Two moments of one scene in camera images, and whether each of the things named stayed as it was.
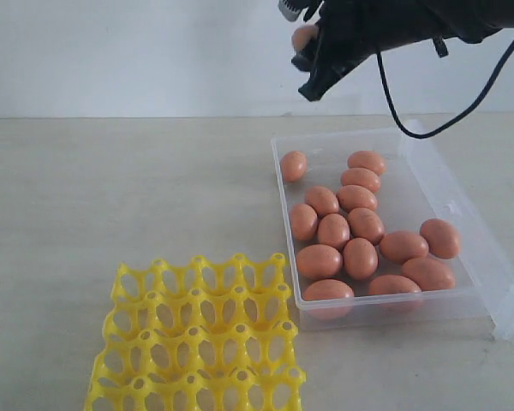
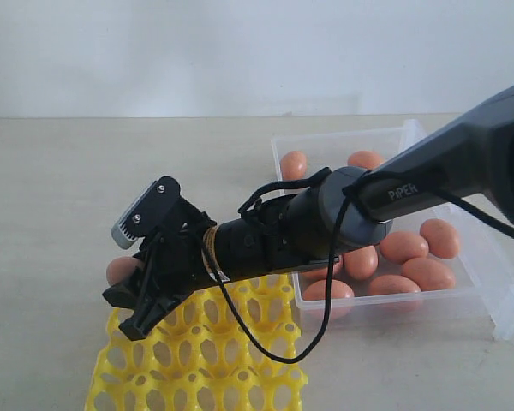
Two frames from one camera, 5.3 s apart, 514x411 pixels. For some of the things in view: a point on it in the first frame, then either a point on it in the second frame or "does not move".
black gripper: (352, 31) -> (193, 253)
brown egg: (301, 36) -> (119, 269)
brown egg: (328, 300) does not move
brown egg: (293, 165) does not move
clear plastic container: (383, 235) does not move
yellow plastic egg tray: (200, 336) does not move
